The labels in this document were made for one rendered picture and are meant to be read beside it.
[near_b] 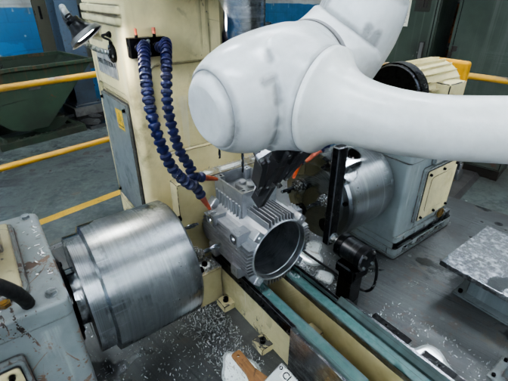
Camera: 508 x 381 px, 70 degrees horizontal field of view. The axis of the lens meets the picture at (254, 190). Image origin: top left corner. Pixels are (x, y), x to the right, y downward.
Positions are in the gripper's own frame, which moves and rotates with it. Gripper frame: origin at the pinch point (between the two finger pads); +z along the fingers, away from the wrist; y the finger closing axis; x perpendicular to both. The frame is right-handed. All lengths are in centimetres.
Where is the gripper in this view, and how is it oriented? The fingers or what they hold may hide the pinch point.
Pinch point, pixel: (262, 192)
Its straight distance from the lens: 71.3
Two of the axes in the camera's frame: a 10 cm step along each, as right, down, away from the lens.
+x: 5.0, 7.8, -3.8
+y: -8.1, 2.7, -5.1
